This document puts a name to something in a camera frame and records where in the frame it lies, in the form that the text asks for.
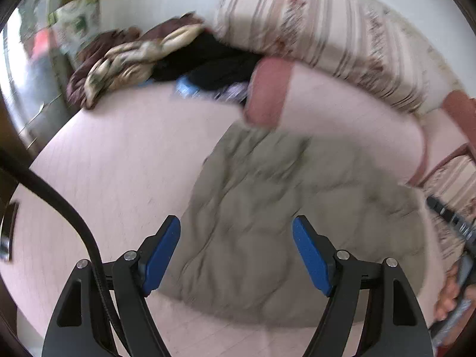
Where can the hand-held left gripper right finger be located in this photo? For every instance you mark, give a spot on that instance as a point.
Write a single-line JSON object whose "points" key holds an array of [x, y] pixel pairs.
{"points": [[312, 256]]}

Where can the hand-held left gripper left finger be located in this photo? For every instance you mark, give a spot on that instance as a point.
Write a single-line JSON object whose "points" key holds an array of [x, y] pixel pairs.
{"points": [[160, 256]]}

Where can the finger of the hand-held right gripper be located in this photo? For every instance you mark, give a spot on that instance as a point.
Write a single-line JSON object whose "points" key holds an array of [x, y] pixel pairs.
{"points": [[452, 217]]}

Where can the olive quilted hooded jacket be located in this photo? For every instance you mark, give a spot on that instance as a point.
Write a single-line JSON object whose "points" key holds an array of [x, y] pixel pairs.
{"points": [[282, 208]]}

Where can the person's right hand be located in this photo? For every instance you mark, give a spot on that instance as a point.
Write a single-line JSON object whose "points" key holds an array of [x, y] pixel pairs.
{"points": [[450, 290]]}

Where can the striped floral back cushion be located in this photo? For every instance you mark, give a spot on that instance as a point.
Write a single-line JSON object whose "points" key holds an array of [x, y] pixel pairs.
{"points": [[459, 182]]}

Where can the small blue packet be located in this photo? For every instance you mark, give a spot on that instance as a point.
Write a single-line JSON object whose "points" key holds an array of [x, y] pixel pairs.
{"points": [[186, 87]]}

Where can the purple patterned cloth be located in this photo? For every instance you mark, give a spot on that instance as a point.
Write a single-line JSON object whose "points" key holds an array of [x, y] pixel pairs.
{"points": [[233, 93]]}

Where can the black cloth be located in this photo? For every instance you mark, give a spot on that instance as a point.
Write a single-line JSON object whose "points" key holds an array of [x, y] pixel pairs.
{"points": [[212, 63]]}

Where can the brown floral blanket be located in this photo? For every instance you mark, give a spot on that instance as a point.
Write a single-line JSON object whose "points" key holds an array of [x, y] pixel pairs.
{"points": [[122, 59]]}

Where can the striped floral long cushion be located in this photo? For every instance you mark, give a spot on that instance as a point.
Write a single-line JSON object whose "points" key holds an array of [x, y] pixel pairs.
{"points": [[319, 29]]}

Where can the floral printed bag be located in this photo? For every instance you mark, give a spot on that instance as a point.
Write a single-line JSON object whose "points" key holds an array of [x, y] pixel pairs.
{"points": [[76, 26]]}

